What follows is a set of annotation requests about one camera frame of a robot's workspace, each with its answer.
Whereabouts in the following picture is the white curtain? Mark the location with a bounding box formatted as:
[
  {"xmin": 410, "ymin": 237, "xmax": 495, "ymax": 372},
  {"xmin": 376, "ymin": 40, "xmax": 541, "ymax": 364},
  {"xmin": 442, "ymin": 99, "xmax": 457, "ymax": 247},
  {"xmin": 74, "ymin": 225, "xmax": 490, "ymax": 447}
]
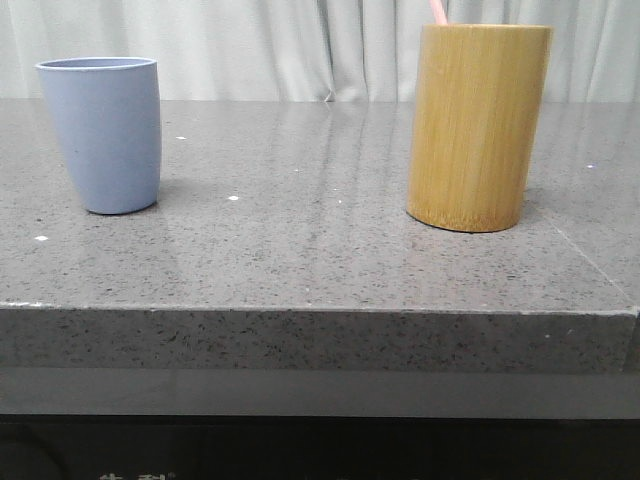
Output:
[{"xmin": 1, "ymin": 1, "xmax": 639, "ymax": 102}]

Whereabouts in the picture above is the blue plastic cup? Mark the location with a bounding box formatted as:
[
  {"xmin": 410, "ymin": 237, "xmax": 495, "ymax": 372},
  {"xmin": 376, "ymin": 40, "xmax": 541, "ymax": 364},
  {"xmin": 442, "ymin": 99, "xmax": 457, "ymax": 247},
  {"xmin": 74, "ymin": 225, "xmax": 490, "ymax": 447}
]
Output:
[{"xmin": 35, "ymin": 57, "xmax": 162, "ymax": 215}]

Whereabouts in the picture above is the bamboo cylindrical holder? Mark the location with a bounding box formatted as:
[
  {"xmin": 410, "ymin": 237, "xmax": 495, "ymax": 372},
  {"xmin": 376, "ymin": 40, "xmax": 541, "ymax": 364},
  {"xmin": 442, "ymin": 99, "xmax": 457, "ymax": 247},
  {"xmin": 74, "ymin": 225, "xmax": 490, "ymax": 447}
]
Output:
[{"xmin": 406, "ymin": 24, "xmax": 552, "ymax": 233}]

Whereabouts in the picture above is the pink chopstick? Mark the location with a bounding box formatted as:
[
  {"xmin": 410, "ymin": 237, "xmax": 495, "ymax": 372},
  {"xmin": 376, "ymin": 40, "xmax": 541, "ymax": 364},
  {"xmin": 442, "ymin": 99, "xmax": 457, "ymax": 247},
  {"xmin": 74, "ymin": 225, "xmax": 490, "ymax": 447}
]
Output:
[{"xmin": 429, "ymin": 0, "xmax": 448, "ymax": 25}]

